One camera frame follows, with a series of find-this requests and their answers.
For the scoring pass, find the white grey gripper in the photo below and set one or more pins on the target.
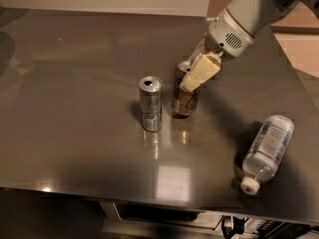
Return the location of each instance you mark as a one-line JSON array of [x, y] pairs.
[[226, 37]]

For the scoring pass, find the orange soda can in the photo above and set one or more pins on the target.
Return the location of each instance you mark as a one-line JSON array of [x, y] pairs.
[[183, 103]]

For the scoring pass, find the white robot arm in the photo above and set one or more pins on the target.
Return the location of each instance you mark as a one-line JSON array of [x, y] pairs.
[[254, 15]]

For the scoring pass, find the silver redbull can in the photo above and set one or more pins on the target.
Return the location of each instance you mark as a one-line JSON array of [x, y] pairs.
[[150, 90]]

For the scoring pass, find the clear plastic water bottle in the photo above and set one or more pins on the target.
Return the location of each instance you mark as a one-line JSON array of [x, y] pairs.
[[265, 155]]

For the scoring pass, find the drawer under table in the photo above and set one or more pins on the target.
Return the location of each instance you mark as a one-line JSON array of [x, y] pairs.
[[154, 222]]

